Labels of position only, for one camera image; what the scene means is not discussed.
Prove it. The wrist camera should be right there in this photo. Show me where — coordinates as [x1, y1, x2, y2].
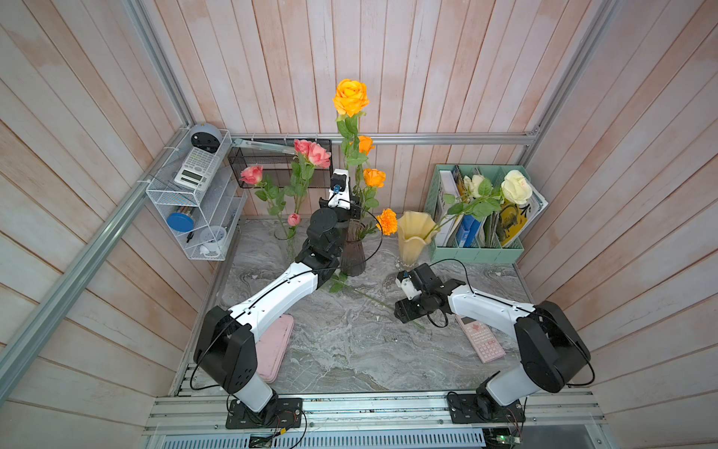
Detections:
[327, 169, 352, 211]
[396, 263, 443, 300]

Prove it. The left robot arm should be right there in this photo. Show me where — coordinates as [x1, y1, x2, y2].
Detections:
[194, 194, 359, 413]

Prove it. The pink pencil case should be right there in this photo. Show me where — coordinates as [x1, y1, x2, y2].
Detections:
[256, 314, 295, 384]

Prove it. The clear glass vase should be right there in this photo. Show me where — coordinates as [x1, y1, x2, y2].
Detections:
[274, 224, 301, 266]

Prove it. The pink calculator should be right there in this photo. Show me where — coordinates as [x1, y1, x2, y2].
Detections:
[456, 315, 506, 364]

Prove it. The round black white device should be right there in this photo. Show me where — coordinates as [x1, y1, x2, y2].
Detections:
[190, 123, 223, 153]

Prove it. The pink rose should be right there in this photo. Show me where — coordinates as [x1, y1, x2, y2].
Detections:
[286, 142, 331, 215]
[294, 140, 312, 160]

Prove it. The green file organizer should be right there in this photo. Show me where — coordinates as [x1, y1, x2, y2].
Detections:
[424, 165, 529, 265]

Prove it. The pink tulip flower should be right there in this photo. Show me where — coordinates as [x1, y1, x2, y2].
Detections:
[286, 213, 301, 247]

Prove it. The white wire shelf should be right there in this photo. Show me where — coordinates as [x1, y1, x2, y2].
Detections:
[146, 127, 246, 261]

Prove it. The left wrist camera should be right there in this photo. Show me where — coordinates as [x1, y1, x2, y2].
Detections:
[327, 169, 352, 211]

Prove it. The purple glass vase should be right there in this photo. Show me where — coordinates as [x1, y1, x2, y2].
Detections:
[340, 220, 366, 277]

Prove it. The pink rose flower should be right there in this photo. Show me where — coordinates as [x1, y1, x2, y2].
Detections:
[240, 164, 301, 265]

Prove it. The yellow glass vase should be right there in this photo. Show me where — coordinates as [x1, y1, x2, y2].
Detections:
[398, 211, 438, 269]

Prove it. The white cup on shelf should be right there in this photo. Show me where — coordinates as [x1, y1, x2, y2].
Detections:
[199, 226, 227, 257]

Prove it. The cream white rose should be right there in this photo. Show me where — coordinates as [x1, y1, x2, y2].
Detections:
[472, 170, 533, 216]

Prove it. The yellow magazine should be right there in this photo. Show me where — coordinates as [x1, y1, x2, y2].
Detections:
[497, 181, 549, 248]

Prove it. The blue lid jar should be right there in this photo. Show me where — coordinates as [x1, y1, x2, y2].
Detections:
[166, 206, 196, 233]

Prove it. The large orange rose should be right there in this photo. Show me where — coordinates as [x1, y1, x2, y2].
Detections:
[357, 168, 386, 220]

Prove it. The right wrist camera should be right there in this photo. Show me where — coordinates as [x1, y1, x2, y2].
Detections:
[396, 263, 443, 300]

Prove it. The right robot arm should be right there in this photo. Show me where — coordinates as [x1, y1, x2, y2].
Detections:
[395, 273, 591, 410]

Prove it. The white book in organizer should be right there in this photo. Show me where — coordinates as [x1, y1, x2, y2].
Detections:
[435, 170, 460, 247]

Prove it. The black wire basket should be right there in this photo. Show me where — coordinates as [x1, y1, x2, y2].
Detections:
[227, 138, 335, 190]

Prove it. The orange marigold flower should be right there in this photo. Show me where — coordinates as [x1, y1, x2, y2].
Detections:
[359, 209, 398, 239]

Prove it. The small orange rose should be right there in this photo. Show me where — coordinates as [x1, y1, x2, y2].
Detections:
[333, 80, 369, 186]

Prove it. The white calculator on shelf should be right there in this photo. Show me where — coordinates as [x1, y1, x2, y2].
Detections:
[174, 147, 221, 191]

